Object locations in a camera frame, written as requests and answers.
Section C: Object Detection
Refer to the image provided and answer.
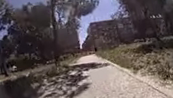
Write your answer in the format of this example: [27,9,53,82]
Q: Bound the wood of trees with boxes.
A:
[0,0,173,80]

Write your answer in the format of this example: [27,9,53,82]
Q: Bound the building behind trees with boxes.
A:
[46,25,83,57]

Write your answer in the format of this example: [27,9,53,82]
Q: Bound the pale gravel path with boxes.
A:
[6,42,172,98]

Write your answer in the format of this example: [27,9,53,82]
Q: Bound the dry grass verge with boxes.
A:
[0,53,88,98]
[96,35,173,98]

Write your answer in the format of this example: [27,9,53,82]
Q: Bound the brown brick building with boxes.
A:
[77,9,169,54]

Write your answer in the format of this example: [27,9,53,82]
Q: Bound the tall slim tree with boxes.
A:
[41,0,111,71]

